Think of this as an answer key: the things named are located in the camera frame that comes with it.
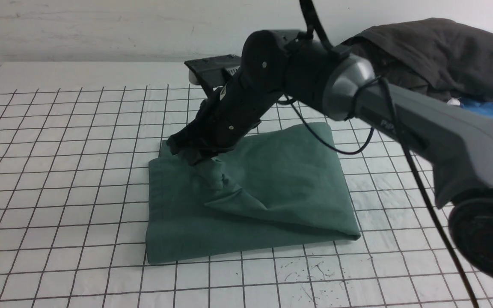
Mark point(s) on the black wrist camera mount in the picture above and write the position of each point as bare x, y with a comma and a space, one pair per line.
210, 73

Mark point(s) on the dark grey crumpled garment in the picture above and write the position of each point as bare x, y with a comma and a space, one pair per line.
434, 57

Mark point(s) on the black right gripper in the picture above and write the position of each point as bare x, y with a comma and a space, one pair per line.
224, 118

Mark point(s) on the blue garment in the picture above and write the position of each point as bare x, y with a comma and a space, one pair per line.
481, 108

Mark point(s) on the white garment under pile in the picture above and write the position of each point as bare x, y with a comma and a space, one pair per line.
454, 102

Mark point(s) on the green long-sleeve shirt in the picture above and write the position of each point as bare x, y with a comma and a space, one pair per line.
275, 189

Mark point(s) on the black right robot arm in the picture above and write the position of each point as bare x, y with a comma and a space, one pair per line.
275, 63

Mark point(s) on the white grid-pattern tablecloth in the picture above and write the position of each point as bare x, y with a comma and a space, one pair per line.
75, 142

